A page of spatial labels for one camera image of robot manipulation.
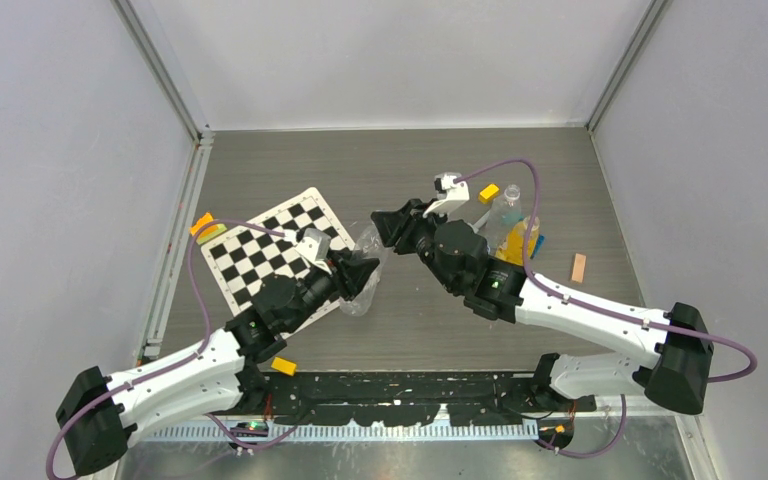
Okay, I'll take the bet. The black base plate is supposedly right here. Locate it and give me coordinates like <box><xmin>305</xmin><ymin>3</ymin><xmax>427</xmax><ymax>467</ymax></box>
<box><xmin>202</xmin><ymin>356</ymin><xmax>597</xmax><ymax>429</ymax></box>

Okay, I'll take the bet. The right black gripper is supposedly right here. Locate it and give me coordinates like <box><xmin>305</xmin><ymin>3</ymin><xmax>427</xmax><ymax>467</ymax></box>
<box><xmin>372</xmin><ymin>199</ymin><xmax>460</xmax><ymax>294</ymax></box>

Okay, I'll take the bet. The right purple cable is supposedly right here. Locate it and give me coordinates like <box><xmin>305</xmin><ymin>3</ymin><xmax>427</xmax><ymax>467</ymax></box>
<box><xmin>453</xmin><ymin>157</ymin><xmax>759</xmax><ymax>460</ymax></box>

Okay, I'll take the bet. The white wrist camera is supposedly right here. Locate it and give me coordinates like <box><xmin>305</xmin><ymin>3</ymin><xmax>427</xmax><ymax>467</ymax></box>
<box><xmin>423</xmin><ymin>172</ymin><xmax>470</xmax><ymax>218</ymax></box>
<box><xmin>283</xmin><ymin>228</ymin><xmax>331</xmax><ymax>274</ymax></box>

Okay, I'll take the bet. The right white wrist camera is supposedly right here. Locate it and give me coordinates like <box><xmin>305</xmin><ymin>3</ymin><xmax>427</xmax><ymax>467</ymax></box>
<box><xmin>423</xmin><ymin>172</ymin><xmax>470</xmax><ymax>218</ymax></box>

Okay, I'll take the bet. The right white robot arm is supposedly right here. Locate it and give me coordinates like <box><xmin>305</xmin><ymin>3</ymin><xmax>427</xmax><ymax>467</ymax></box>
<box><xmin>371</xmin><ymin>199</ymin><xmax>714</xmax><ymax>415</ymax></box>

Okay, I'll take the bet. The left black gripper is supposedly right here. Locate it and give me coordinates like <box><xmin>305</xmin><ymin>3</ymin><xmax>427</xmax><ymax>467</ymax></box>
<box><xmin>284</xmin><ymin>250</ymin><xmax>378</xmax><ymax>334</ymax></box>

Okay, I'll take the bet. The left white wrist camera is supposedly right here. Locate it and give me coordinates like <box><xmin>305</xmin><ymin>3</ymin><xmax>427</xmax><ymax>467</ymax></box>
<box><xmin>283</xmin><ymin>228</ymin><xmax>331</xmax><ymax>274</ymax></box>

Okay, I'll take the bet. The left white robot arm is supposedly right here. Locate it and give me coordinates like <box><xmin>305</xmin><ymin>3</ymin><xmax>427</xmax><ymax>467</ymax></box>
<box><xmin>46</xmin><ymin>249</ymin><xmax>380</xmax><ymax>478</ymax></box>

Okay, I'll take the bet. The clear bottle blue cap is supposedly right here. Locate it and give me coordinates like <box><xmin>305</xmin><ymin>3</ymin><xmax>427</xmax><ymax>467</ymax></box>
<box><xmin>338</xmin><ymin>223</ymin><xmax>391</xmax><ymax>318</ymax></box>

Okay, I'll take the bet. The tan wooden block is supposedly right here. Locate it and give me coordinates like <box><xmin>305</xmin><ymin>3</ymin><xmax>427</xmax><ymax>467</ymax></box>
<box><xmin>570</xmin><ymin>253</ymin><xmax>587</xmax><ymax>283</ymax></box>

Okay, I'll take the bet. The blue lego brick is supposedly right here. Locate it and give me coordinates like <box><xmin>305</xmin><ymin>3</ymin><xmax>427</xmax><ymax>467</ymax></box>
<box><xmin>530</xmin><ymin>234</ymin><xmax>545</xmax><ymax>259</ymax></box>

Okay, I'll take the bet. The grey slotted cable duct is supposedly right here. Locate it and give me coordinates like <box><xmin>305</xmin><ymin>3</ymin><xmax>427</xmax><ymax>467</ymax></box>
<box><xmin>147</xmin><ymin>419</ymin><xmax>539</xmax><ymax>443</ymax></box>

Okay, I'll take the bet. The yellow block near base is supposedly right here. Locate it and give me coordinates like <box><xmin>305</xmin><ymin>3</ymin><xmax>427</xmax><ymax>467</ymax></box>
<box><xmin>270</xmin><ymin>356</ymin><xmax>298</xmax><ymax>376</ymax></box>

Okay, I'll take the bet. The orange green block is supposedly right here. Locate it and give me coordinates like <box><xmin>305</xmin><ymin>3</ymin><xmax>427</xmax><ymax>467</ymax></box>
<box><xmin>189</xmin><ymin>212</ymin><xmax>227</xmax><ymax>245</ymax></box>

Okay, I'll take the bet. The black white chessboard mat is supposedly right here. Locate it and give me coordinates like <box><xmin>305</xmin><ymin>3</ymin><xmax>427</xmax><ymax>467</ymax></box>
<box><xmin>200</xmin><ymin>187</ymin><xmax>355</xmax><ymax>315</ymax></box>

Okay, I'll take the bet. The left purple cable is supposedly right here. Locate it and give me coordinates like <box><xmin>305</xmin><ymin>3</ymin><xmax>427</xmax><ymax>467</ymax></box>
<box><xmin>46</xmin><ymin>218</ymin><xmax>306</xmax><ymax>480</ymax></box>

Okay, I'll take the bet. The clear plastic bottle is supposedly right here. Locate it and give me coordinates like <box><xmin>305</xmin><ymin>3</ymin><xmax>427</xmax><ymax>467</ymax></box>
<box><xmin>483</xmin><ymin>184</ymin><xmax>523</xmax><ymax>255</ymax></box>

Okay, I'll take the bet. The purple cable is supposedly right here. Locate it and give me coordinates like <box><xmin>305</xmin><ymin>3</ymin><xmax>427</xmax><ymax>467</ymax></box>
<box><xmin>46</xmin><ymin>218</ymin><xmax>306</xmax><ymax>480</ymax></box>
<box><xmin>453</xmin><ymin>157</ymin><xmax>759</xmax><ymax>460</ymax></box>

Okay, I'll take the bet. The yellow juice bottle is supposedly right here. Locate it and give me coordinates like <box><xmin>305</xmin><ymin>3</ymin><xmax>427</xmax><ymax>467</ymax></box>
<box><xmin>495</xmin><ymin>216</ymin><xmax>540</xmax><ymax>266</ymax></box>

